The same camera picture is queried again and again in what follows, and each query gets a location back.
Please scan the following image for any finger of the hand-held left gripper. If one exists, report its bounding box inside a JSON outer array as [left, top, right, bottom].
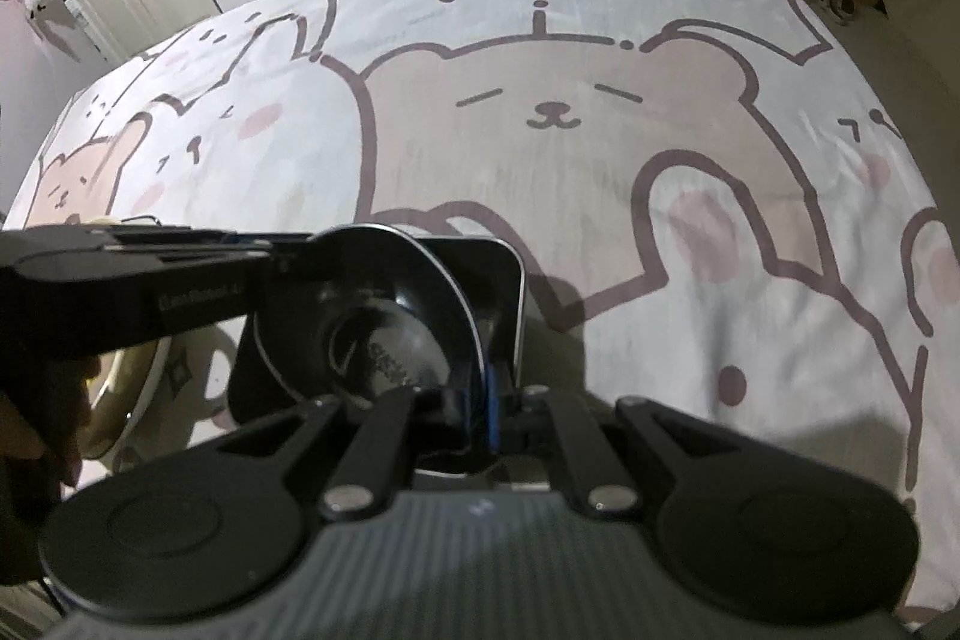
[[96, 224, 320, 271]]

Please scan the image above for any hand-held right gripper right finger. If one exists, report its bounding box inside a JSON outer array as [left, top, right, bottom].
[[484, 370, 752, 522]]

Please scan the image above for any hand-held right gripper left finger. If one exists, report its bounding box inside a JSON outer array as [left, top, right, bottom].
[[214, 383, 482, 522]]

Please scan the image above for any cream bowl with handle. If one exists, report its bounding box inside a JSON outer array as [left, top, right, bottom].
[[75, 336, 181, 461]]

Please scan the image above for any large steel rectangular container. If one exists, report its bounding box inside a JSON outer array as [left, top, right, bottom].
[[229, 235, 526, 485]]

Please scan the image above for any round steel bowl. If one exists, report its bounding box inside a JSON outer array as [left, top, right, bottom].
[[251, 224, 488, 453]]

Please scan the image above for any person's left hand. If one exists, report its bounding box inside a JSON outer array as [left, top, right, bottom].
[[0, 353, 103, 585]]

